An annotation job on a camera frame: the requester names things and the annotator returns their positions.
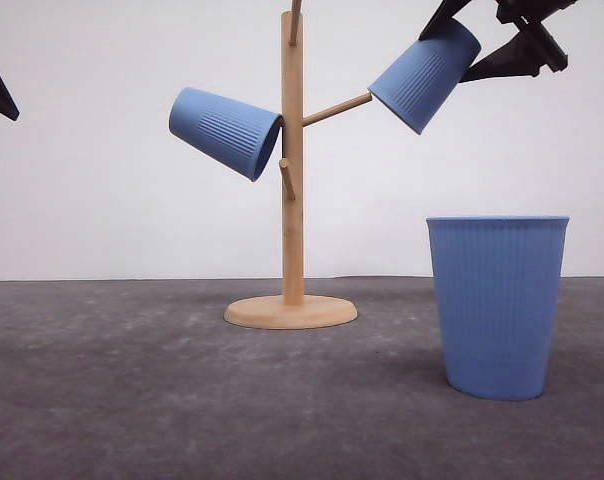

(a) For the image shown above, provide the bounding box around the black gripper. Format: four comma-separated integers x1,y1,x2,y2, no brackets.
418,0,578,83

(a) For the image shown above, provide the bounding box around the wooden mug tree stand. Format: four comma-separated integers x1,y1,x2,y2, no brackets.
225,0,373,330

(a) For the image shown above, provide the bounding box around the blue ribbed cup front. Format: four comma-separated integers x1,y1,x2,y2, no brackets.
426,216,570,402

